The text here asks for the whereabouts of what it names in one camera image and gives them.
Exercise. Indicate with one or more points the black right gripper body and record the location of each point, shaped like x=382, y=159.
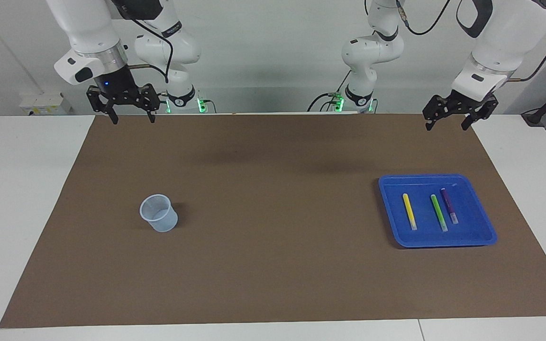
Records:
x=121, y=90

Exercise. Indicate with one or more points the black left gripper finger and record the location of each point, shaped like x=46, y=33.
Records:
x=480, y=113
x=433, y=112

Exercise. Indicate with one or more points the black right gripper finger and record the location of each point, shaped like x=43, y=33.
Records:
x=152, y=102
x=101, y=106

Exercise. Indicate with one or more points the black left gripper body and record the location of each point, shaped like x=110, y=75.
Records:
x=462, y=105

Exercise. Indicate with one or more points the purple pen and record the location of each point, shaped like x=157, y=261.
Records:
x=448, y=206

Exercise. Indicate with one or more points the green pen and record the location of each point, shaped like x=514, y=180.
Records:
x=439, y=213

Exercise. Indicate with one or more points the yellow pen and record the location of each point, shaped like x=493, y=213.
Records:
x=409, y=210

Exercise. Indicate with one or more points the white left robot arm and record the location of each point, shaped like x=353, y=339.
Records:
x=495, y=42

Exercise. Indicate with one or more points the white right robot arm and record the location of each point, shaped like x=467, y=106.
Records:
x=97, y=38

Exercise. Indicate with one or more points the blue plastic tray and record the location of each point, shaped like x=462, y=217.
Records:
x=472, y=237

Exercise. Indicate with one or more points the translucent plastic cup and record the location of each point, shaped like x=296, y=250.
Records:
x=161, y=220

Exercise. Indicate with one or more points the brown table mat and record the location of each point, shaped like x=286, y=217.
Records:
x=273, y=265

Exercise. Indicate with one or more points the white wall socket box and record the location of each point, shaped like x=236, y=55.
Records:
x=45, y=104

